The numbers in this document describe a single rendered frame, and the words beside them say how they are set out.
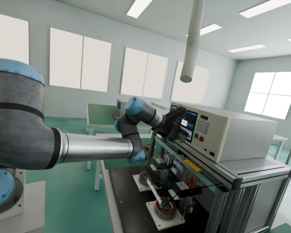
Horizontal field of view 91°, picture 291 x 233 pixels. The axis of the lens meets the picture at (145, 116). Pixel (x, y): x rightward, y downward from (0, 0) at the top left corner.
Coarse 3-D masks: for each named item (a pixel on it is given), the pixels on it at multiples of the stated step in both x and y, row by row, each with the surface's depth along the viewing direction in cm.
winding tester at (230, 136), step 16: (192, 112) 77; (208, 112) 67; (224, 112) 79; (208, 128) 67; (224, 128) 59; (240, 128) 63; (256, 128) 68; (272, 128) 73; (192, 144) 76; (208, 144) 66; (224, 144) 62; (240, 144) 66; (256, 144) 71; (224, 160) 65
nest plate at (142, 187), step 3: (135, 177) 97; (138, 177) 97; (135, 180) 94; (138, 180) 94; (138, 183) 91; (138, 186) 89; (141, 186) 89; (144, 186) 89; (147, 186) 90; (141, 189) 87; (144, 189) 87; (147, 189) 87; (150, 189) 88
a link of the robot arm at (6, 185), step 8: (0, 168) 52; (8, 168) 54; (0, 176) 50; (8, 176) 51; (0, 184) 49; (8, 184) 50; (0, 192) 48; (8, 192) 50; (0, 200) 48; (8, 200) 56
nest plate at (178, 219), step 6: (150, 204) 76; (150, 210) 73; (156, 216) 70; (180, 216) 72; (156, 222) 67; (162, 222) 67; (168, 222) 68; (174, 222) 68; (180, 222) 69; (162, 228) 65
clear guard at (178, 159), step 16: (160, 160) 67; (176, 160) 69; (192, 160) 72; (144, 176) 62; (160, 176) 57; (176, 176) 56; (192, 176) 58; (208, 176) 60; (160, 192) 52; (176, 192) 48
